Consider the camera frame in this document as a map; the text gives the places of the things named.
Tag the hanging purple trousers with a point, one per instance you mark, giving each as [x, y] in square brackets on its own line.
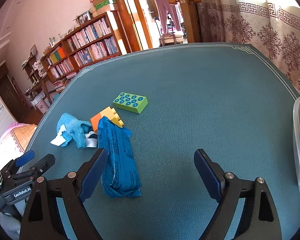
[165, 9]

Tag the small dark wooden shelf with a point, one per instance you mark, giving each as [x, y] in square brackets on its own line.
[37, 75]

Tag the blue cloth with white tag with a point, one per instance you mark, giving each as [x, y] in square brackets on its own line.
[69, 129]

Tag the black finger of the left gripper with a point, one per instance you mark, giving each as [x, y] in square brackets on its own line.
[38, 168]

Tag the wooden bookshelf with books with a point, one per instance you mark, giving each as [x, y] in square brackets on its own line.
[97, 40]

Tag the blue snack packet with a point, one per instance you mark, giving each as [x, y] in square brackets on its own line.
[121, 177]

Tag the stacked boxes on shelf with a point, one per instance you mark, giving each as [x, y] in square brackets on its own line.
[102, 6]

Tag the green toy brick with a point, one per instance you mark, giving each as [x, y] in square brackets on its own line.
[130, 102]

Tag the wooden door with knob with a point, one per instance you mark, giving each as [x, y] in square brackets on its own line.
[138, 20]

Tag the white purple patterned curtain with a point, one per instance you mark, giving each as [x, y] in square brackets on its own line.
[271, 26]

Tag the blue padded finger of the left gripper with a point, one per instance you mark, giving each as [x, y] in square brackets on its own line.
[13, 165]

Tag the bed with pink cover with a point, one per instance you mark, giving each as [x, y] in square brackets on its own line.
[14, 141]

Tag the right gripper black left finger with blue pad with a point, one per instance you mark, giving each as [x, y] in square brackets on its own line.
[42, 219]

